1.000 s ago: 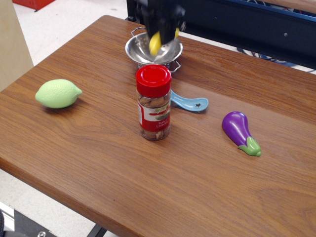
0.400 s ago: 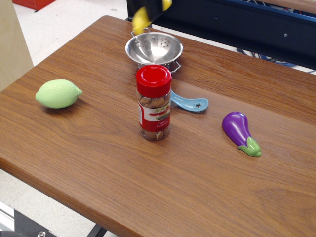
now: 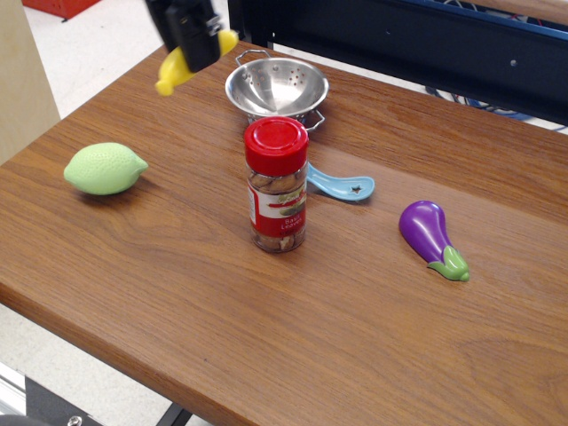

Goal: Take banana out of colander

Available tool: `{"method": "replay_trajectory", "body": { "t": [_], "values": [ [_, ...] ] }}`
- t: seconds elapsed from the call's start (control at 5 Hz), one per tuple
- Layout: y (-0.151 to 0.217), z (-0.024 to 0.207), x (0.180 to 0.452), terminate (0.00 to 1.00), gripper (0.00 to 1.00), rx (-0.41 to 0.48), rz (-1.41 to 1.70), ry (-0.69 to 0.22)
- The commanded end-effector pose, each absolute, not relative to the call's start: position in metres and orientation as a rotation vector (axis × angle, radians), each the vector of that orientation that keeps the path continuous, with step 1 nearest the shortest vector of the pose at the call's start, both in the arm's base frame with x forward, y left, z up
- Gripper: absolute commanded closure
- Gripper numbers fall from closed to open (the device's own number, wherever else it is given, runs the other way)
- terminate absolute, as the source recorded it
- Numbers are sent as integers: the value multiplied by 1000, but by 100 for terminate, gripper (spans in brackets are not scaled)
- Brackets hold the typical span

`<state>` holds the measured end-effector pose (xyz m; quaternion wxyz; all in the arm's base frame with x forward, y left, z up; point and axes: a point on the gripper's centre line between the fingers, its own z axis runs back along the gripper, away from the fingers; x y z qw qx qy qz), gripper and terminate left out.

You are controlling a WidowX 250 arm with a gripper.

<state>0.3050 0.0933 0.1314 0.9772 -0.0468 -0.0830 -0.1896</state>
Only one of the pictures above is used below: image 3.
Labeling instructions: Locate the light blue star spoon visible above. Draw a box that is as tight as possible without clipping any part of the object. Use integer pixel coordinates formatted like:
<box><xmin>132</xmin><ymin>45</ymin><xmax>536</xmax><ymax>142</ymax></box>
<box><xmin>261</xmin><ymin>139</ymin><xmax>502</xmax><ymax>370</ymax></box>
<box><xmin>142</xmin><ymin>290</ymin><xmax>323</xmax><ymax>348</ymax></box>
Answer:
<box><xmin>306</xmin><ymin>163</ymin><xmax>375</xmax><ymax>201</ymax></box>

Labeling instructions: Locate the yellow toy banana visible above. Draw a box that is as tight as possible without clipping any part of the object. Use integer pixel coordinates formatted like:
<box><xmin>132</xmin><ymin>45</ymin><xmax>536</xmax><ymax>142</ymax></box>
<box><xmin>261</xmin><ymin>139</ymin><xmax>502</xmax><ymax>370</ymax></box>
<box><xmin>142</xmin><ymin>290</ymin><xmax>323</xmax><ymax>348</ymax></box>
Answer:
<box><xmin>154</xmin><ymin>29</ymin><xmax>239</xmax><ymax>97</ymax></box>

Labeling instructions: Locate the spice jar with red lid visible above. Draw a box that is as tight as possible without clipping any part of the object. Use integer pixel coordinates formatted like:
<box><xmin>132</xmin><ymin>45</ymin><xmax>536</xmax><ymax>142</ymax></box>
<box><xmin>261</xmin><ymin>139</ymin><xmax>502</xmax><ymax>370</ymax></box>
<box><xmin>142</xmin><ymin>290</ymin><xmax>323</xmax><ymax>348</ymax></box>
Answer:
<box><xmin>244</xmin><ymin>116</ymin><xmax>309</xmax><ymax>253</ymax></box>

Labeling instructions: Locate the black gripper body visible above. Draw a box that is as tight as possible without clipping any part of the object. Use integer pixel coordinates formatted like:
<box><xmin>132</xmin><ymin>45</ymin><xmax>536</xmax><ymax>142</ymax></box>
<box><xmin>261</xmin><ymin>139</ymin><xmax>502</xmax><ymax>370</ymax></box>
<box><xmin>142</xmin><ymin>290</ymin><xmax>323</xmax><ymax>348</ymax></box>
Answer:
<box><xmin>146</xmin><ymin>0</ymin><xmax>212</xmax><ymax>51</ymax></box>

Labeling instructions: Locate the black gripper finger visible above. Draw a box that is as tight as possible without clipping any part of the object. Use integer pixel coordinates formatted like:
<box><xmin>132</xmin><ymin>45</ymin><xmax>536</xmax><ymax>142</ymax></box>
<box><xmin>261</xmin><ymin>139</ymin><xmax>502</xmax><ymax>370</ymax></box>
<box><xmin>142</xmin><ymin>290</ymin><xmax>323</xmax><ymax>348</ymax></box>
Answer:
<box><xmin>201</xmin><ymin>8</ymin><xmax>222</xmax><ymax>37</ymax></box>
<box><xmin>166</xmin><ymin>4</ymin><xmax>220</xmax><ymax>73</ymax></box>

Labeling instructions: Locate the beige wooden panel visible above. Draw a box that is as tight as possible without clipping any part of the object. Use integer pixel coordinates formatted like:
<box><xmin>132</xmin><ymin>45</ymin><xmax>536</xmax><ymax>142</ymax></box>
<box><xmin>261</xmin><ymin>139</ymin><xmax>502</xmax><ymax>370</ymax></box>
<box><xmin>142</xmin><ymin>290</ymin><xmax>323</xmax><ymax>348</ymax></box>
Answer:
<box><xmin>1</xmin><ymin>1</ymin><xmax>60</xmax><ymax>163</ymax></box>

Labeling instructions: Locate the small steel colander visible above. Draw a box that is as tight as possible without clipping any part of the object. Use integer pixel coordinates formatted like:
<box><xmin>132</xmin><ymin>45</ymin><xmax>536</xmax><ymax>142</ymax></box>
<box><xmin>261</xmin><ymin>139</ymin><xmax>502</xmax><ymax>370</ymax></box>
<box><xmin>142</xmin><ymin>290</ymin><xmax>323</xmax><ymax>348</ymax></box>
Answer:
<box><xmin>225</xmin><ymin>49</ymin><xmax>329</xmax><ymax>131</ymax></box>

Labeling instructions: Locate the dark blue metal frame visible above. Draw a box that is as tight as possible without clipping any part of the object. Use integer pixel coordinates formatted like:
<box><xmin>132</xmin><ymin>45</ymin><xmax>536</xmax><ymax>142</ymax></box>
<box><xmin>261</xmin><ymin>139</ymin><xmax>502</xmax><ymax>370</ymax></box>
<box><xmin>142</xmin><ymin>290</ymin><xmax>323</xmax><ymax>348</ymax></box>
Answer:
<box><xmin>228</xmin><ymin>1</ymin><xmax>567</xmax><ymax>124</ymax></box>

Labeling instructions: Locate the black metal table bracket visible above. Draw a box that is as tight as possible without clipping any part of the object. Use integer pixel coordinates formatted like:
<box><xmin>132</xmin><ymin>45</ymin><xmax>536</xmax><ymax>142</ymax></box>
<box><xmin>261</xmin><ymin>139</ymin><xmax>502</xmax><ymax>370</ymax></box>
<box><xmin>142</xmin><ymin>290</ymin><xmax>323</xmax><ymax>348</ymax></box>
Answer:
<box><xmin>0</xmin><ymin>376</ymin><xmax>193</xmax><ymax>426</ymax></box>

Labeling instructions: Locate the blue cables bundle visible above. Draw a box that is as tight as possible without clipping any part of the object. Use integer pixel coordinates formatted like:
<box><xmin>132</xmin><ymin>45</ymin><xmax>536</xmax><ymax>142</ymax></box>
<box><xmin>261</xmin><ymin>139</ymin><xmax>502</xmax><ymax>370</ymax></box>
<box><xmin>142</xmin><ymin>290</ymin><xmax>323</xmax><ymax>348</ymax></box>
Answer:
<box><xmin>425</xmin><ymin>85</ymin><xmax>568</xmax><ymax>133</ymax></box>

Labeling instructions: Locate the red box on floor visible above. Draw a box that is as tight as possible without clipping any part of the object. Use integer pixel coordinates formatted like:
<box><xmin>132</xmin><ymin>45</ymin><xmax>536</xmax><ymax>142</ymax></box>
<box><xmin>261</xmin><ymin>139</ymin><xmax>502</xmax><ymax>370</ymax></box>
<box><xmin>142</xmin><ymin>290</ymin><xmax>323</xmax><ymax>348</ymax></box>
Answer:
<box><xmin>22</xmin><ymin>0</ymin><xmax>99</xmax><ymax>19</ymax></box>

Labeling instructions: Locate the green toy lime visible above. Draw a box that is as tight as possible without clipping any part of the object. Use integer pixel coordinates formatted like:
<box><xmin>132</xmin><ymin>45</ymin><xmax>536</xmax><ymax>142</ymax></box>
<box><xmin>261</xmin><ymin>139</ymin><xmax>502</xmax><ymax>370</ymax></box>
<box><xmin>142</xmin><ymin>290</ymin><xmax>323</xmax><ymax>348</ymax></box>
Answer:
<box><xmin>63</xmin><ymin>142</ymin><xmax>148</xmax><ymax>195</ymax></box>

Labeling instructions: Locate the purple toy eggplant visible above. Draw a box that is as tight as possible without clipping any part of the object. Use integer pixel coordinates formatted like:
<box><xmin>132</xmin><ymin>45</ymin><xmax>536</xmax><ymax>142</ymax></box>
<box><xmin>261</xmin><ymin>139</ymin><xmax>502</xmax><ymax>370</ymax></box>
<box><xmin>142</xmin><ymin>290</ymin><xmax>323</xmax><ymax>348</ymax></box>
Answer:
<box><xmin>398</xmin><ymin>201</ymin><xmax>469</xmax><ymax>282</ymax></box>

